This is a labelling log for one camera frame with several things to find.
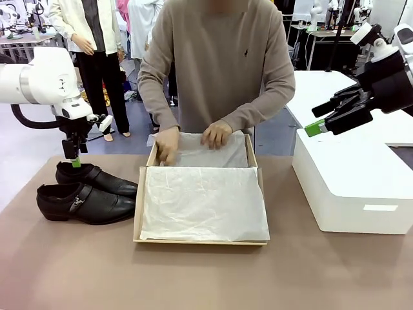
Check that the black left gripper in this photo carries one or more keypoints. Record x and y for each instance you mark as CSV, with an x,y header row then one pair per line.
x,y
75,129

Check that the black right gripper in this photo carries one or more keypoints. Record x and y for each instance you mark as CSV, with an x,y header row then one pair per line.
x,y
393,84

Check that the black leather buckle shoe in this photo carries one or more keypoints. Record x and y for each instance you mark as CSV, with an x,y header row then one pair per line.
x,y
96,206
106,182

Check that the cardboard shoe box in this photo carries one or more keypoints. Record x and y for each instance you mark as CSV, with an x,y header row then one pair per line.
x,y
138,210

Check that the white tissue paper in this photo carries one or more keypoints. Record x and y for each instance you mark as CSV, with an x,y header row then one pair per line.
x,y
200,203

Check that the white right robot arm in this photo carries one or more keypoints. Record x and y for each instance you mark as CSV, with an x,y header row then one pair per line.
x,y
405,35

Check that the person's right forearm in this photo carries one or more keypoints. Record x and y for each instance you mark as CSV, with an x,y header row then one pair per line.
x,y
158,106

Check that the person's left forearm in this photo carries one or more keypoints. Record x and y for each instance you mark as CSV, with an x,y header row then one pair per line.
x,y
258,103

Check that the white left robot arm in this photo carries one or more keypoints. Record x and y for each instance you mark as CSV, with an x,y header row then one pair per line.
x,y
42,77

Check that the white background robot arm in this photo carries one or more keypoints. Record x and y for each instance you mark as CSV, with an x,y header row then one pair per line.
x,y
8,17
315,13
361,11

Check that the white foam storage box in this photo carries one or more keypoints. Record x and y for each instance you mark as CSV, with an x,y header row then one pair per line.
x,y
355,181

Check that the person's right hand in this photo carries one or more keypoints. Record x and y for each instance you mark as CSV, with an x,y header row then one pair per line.
x,y
168,143

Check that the person's left hand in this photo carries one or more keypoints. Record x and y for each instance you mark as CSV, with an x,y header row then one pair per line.
x,y
217,134

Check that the grey mannequin stand base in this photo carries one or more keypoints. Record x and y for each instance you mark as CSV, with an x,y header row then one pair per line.
x,y
95,136

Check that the white table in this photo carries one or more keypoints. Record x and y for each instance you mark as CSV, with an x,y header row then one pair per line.
x,y
322,87

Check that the yellow item on floor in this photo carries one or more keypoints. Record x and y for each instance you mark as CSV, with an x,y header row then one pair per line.
x,y
106,97

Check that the dark background table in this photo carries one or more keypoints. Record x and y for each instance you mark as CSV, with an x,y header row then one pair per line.
x,y
322,48

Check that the black tripod pole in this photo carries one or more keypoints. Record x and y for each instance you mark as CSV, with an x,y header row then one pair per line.
x,y
337,38

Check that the mannequin in white jacket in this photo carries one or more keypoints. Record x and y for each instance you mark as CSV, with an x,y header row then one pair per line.
x,y
96,74

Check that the pile of clothes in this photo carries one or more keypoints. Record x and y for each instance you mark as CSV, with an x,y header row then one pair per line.
x,y
130,92

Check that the grey background table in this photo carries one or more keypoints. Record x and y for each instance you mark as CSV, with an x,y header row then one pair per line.
x,y
19,40

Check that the person in beige sweater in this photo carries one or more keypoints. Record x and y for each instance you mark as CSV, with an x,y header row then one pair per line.
x,y
222,64

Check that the person in white shirt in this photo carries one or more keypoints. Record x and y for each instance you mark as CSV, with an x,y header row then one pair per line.
x,y
142,26

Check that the person in pink top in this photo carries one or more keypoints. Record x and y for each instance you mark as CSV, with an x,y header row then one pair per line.
x,y
123,13

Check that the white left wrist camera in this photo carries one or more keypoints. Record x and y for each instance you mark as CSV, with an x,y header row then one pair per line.
x,y
106,122

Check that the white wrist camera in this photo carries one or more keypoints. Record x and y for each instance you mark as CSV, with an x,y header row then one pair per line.
x,y
361,33
106,122

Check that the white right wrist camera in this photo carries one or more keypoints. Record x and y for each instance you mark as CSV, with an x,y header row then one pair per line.
x,y
361,33

